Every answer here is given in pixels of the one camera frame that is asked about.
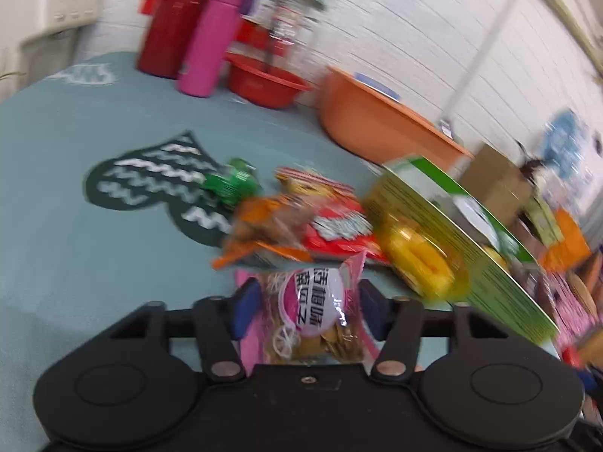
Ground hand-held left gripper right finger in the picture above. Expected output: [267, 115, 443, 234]
[360, 281, 510, 382]

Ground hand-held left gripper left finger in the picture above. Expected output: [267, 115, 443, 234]
[110, 280, 263, 383]

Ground pink cookie packet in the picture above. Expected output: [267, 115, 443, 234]
[236, 252, 382, 368]

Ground green cardboard box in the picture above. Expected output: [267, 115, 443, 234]
[365, 153, 561, 345]

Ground orange snack packet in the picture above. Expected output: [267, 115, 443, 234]
[212, 195, 314, 272]

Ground red white-lettered snack packet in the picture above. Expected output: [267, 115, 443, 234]
[301, 198, 395, 264]

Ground green candy wrapper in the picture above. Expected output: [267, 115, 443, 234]
[202, 157, 263, 206]

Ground small yellow snack packet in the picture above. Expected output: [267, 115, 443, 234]
[481, 245, 512, 267]

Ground brown cardboard box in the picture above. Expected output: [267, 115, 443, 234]
[459, 144, 533, 218]

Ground pink floral cloth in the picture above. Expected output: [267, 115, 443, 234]
[537, 264, 603, 368]

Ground small light green box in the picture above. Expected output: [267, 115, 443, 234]
[525, 195, 564, 246]

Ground orange plastic basin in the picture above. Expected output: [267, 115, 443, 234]
[318, 67, 476, 166]

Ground orange plastic bag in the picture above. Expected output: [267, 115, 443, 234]
[539, 209, 594, 272]

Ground tan woven basket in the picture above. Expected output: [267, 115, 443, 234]
[565, 268, 602, 314]

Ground dark red potted plant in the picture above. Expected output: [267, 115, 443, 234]
[516, 140, 557, 184]

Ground teal printed tablecloth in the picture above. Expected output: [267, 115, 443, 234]
[0, 51, 472, 434]

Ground red plastic basket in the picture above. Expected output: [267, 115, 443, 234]
[226, 52, 312, 110]

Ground light blue lid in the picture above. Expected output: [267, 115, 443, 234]
[353, 73, 401, 102]

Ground large blue patterned plate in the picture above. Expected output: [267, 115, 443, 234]
[539, 109, 594, 175]

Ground pink thermos bottle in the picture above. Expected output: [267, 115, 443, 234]
[176, 0, 255, 99]

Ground glass jar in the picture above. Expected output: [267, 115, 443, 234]
[264, 0, 312, 76]

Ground red thermos jug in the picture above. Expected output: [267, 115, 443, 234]
[136, 0, 236, 80]

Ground beige wrapped pipe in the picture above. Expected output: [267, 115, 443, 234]
[509, 0, 603, 81]

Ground white wall conduit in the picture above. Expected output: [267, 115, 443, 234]
[447, 0, 523, 124]

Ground white wall monitor device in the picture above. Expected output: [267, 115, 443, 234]
[19, 0, 107, 44]

